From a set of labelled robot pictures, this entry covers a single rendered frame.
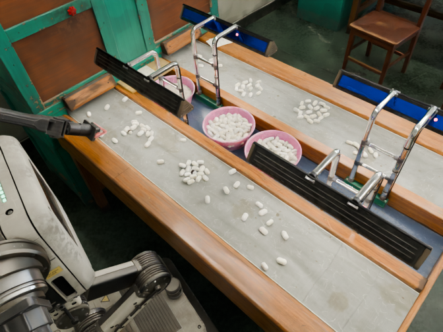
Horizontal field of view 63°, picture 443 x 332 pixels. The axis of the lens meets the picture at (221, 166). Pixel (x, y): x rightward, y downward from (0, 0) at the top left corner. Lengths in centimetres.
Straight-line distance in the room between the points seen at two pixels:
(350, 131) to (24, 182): 149
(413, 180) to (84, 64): 170
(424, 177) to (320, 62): 214
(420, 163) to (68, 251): 151
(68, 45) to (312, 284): 157
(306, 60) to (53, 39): 243
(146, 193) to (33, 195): 85
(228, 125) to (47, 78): 93
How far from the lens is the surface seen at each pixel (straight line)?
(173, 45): 236
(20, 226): 78
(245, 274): 136
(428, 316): 233
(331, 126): 191
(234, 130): 186
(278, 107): 198
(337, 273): 143
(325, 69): 363
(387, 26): 344
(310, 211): 152
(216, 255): 140
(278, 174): 122
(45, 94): 207
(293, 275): 140
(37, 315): 75
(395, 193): 167
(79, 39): 206
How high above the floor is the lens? 201
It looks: 49 degrees down
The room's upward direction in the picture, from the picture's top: 4 degrees counter-clockwise
